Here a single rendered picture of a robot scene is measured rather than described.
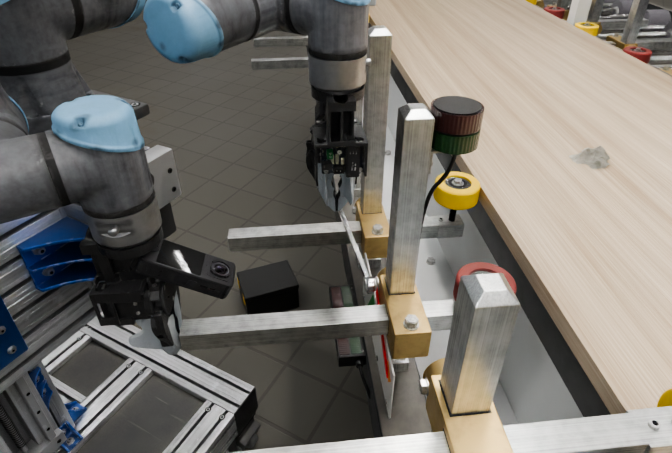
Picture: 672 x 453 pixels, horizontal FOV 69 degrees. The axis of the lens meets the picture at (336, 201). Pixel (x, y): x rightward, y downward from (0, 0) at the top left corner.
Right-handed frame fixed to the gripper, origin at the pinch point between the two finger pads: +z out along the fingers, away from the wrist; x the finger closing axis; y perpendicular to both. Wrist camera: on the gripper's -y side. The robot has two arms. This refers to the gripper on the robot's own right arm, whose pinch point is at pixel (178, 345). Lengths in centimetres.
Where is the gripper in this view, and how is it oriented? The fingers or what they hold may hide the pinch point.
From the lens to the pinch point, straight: 73.6
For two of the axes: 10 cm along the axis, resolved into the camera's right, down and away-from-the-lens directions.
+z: 0.0, 8.3, 5.6
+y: -9.9, 0.6, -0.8
